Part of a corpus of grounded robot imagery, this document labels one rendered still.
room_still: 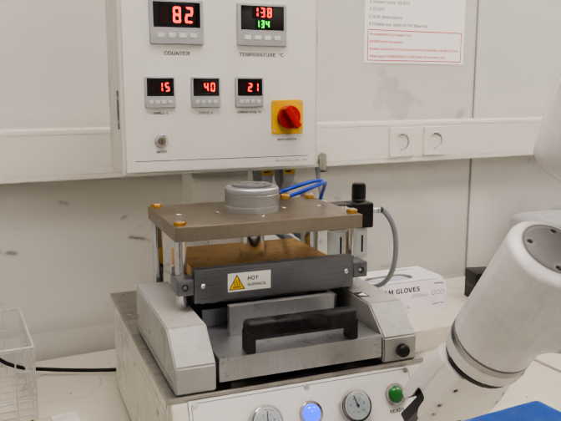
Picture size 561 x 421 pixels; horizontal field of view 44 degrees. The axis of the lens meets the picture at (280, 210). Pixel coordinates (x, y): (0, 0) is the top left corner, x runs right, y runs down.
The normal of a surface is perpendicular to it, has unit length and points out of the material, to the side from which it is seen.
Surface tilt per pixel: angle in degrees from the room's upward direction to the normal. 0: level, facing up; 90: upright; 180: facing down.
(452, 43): 90
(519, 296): 108
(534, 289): 112
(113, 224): 90
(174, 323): 0
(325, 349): 90
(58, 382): 0
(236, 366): 90
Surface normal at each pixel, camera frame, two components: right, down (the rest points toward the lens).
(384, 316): 0.24, -0.65
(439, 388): -0.76, 0.16
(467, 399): 0.24, 0.71
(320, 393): 0.33, -0.27
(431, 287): 0.43, 0.12
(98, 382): 0.00, -0.99
